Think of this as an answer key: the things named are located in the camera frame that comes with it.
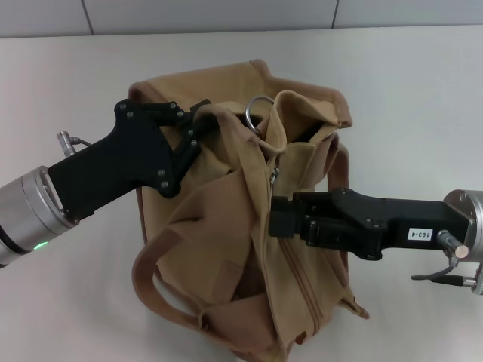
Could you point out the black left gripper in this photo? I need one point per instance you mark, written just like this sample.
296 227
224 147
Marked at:
132 154

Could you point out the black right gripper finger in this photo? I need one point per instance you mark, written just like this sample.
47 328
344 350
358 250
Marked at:
283 205
283 226

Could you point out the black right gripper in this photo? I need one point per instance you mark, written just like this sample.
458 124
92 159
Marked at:
407 226

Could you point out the silver metal zipper pull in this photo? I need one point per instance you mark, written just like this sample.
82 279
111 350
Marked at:
273 175

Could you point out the khaki canvas food bag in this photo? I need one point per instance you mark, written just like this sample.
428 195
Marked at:
234 256

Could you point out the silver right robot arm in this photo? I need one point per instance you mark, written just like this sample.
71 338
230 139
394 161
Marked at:
466 211

